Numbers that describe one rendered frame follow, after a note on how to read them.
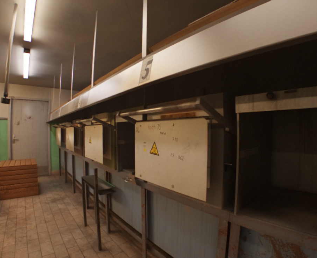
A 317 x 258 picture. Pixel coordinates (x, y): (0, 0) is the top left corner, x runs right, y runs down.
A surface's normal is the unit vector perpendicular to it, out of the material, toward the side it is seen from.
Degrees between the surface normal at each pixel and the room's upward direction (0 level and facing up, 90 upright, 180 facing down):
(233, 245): 90
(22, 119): 90
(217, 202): 90
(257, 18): 80
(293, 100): 90
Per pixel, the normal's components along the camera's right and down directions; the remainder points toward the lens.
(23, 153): 0.65, 0.00
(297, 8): -0.75, -0.18
